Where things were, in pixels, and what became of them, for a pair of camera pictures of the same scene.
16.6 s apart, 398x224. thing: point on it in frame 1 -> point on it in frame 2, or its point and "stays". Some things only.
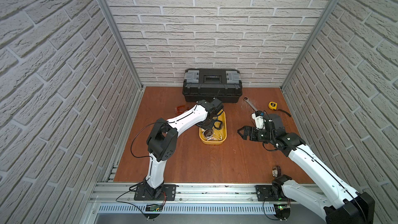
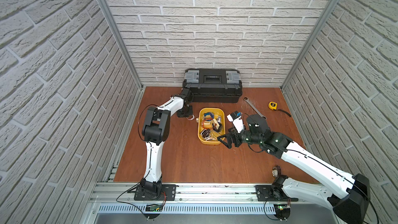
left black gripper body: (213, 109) -> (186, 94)
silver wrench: (246, 99) stays
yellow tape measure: (273, 106) stays
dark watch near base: (276, 171) stays
